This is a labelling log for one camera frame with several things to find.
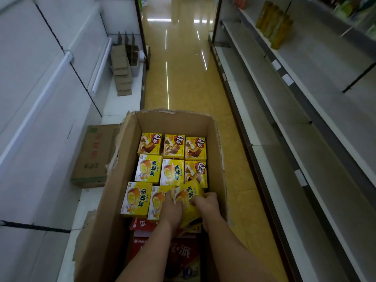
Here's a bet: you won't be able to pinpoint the person's right hand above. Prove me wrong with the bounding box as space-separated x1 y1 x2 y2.
191 192 221 233

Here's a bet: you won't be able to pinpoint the person's left hand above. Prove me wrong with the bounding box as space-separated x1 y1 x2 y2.
160 190 184 230

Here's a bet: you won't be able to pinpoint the yellow egg pie box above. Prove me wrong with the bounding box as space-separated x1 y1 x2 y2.
147 185 174 221
173 179 205 230
160 159 185 186
120 181 153 218
135 154 163 184

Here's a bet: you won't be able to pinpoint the person's right forearm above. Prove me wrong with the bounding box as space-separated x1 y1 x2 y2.
202 220 278 282

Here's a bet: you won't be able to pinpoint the person's left forearm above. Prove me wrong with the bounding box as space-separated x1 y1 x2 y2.
116 221 181 282

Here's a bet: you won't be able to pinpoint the yellow chocolate cake box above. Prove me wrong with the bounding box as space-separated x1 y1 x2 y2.
163 134 185 160
184 160 208 188
137 132 163 156
185 136 207 162

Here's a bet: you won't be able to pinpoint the small red snack box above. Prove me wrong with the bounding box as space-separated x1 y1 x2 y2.
129 217 160 233

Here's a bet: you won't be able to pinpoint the large open cardboard box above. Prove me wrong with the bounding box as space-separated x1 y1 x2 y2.
73 108 228 282

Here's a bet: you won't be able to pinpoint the closed brown cardboard carton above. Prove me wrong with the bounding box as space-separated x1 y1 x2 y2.
71 124 121 188

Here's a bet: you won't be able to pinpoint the grey empty shelving unit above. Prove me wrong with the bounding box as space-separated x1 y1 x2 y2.
208 0 376 282

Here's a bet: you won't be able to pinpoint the stack of folded cardboard pieces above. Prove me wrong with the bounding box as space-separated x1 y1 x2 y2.
110 32 140 97

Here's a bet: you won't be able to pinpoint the white empty shelving unit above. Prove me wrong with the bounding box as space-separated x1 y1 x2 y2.
0 0 151 282

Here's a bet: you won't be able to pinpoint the green and white packets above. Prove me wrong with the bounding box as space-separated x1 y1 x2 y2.
330 0 376 39

